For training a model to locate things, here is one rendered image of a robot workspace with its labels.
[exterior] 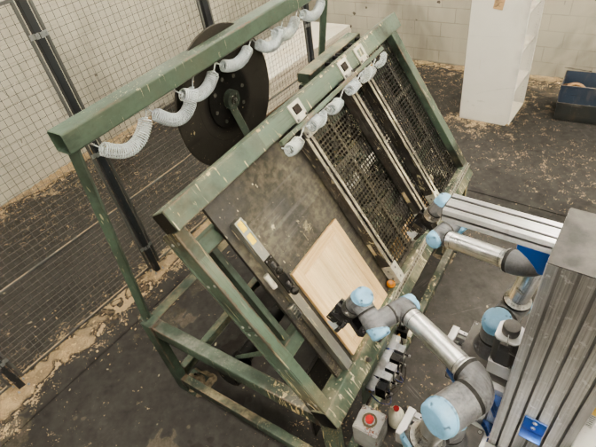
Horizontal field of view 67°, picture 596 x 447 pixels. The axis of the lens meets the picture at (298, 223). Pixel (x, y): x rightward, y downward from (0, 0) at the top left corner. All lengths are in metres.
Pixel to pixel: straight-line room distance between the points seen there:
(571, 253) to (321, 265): 1.26
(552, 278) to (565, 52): 5.77
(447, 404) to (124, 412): 2.70
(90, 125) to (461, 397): 1.67
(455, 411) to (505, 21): 4.57
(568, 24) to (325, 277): 5.28
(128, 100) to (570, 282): 1.77
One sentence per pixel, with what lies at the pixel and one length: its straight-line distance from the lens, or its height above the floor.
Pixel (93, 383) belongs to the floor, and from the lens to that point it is 3.97.
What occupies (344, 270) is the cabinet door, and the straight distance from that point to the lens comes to 2.41.
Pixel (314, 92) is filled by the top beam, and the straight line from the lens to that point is 2.43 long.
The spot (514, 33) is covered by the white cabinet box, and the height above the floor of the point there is 1.06.
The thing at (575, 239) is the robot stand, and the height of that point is 2.03.
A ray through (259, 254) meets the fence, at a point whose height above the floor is 1.56.
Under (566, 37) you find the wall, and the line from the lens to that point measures 6.93.
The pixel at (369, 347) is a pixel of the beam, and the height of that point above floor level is 0.87.
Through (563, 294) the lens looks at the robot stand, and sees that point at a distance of 1.39.
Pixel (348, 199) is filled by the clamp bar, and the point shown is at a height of 1.43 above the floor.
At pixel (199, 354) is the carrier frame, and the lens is 2.74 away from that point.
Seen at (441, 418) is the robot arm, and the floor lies 1.66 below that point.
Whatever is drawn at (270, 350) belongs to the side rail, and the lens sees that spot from 2.04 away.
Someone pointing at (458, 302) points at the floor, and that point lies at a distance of 3.80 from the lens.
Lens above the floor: 2.95
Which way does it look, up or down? 41 degrees down
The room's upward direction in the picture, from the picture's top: 10 degrees counter-clockwise
